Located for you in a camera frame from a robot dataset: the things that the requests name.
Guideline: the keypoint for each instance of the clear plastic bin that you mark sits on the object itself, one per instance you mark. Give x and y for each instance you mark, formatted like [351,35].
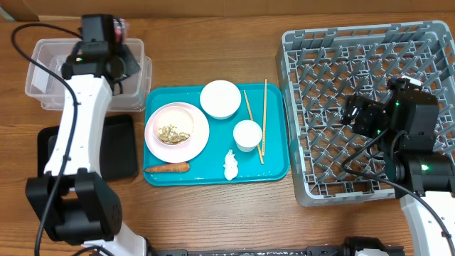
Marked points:
[52,53]

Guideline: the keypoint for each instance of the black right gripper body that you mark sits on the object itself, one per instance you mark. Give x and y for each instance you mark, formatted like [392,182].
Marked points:
[367,123]

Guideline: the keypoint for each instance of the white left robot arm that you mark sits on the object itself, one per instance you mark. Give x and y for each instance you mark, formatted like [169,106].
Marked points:
[72,201]

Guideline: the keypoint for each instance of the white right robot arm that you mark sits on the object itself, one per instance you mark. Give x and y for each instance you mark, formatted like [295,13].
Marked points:
[403,130]

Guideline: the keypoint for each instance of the pink bowl with food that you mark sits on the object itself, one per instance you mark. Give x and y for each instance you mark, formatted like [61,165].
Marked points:
[175,115]

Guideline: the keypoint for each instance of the food scraps in bowl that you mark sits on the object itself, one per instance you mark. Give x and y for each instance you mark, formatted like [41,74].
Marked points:
[171,136]

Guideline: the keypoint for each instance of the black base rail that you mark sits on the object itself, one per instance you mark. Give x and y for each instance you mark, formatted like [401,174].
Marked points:
[351,246]

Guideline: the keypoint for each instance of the red foil wrapper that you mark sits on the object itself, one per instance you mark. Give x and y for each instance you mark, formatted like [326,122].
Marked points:
[120,30]

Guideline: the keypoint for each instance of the orange carrot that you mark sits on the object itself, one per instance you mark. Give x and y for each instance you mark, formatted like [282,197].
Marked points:
[169,168]

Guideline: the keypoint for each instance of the white cup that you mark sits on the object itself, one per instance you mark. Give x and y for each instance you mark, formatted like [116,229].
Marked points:
[243,136]

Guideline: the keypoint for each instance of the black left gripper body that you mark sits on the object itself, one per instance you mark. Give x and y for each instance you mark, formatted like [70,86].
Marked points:
[131,64]

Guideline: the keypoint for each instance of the grey dishwasher rack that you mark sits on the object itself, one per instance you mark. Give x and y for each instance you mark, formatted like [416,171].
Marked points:
[319,69]

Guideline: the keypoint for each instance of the black tray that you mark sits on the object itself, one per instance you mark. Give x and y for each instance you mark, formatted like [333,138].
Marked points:
[118,151]

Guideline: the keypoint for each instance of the teal plastic tray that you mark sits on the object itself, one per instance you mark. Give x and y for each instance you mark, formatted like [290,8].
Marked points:
[207,167]

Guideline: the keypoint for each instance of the white tissue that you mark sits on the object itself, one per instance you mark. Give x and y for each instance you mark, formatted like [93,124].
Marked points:
[230,166]

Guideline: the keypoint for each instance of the pink plate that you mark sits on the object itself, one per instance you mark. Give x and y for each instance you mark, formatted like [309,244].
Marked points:
[156,153]

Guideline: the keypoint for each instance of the white round bowl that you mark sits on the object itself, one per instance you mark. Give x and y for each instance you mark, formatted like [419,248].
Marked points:
[220,99]

